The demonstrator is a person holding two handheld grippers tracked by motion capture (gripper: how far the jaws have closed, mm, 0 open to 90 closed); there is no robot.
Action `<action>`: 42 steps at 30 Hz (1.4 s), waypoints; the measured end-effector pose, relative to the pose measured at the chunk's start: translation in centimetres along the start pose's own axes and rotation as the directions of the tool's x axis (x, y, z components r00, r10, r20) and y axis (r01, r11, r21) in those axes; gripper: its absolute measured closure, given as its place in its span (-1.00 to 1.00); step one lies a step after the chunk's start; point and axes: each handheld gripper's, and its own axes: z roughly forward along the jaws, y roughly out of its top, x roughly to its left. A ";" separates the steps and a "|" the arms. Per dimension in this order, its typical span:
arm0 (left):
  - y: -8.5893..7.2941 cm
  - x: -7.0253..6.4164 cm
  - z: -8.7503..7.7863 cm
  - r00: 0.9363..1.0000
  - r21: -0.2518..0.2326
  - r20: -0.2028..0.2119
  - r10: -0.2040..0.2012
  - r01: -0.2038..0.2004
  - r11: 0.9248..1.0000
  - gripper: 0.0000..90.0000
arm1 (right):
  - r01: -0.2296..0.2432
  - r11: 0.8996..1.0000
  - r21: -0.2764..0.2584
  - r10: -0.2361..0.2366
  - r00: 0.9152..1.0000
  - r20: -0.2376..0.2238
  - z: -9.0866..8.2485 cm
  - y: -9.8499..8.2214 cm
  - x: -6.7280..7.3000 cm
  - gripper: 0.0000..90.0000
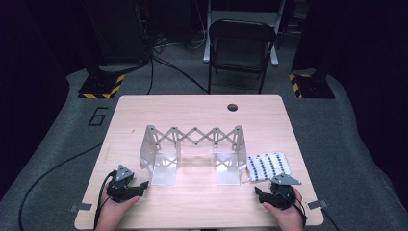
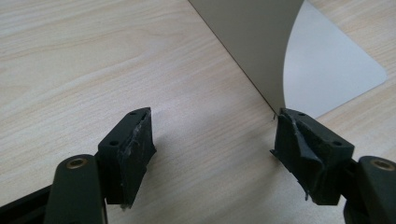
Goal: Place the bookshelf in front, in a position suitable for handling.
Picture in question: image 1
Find left hand-held gripper cable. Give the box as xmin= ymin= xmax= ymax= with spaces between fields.
xmin=93 ymin=169 xmax=118 ymax=230

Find white cloth with dark pattern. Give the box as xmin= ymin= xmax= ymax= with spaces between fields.
xmin=245 ymin=151 xmax=292 ymax=184

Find black stand with striped base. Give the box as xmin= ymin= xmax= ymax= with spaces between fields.
xmin=77 ymin=0 xmax=125 ymax=100
xmin=288 ymin=0 xmax=336 ymax=99

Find long black floor cable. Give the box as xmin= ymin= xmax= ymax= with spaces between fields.
xmin=17 ymin=142 xmax=103 ymax=231

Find person's right hand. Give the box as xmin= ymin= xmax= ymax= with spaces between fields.
xmin=263 ymin=188 xmax=305 ymax=227

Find grey tape strip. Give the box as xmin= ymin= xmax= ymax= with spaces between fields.
xmin=69 ymin=202 xmax=93 ymax=213
xmin=305 ymin=199 xmax=329 ymax=211

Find right hand-held gripper cable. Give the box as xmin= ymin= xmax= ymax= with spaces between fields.
xmin=278 ymin=186 xmax=308 ymax=225

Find hand-held gripper cable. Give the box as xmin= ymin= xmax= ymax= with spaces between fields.
xmin=278 ymin=186 xmax=308 ymax=225
xmin=93 ymin=169 xmax=118 ymax=230

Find dark equipment cabinet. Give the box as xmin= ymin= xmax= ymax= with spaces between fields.
xmin=85 ymin=0 xmax=150 ymax=65

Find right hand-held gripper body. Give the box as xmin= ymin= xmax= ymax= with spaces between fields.
xmin=269 ymin=173 xmax=302 ymax=211

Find person's left hand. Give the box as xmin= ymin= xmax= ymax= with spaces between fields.
xmin=97 ymin=195 xmax=140 ymax=225

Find short black floor cable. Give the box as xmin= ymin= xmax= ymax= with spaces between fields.
xmin=321 ymin=208 xmax=341 ymax=231

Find thin black floor cable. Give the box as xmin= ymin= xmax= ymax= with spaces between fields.
xmin=146 ymin=57 xmax=155 ymax=96

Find black folding chair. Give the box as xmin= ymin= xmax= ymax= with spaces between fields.
xmin=208 ymin=18 xmax=277 ymax=95

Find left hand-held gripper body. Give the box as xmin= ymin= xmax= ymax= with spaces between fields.
xmin=106 ymin=164 xmax=136 ymax=204

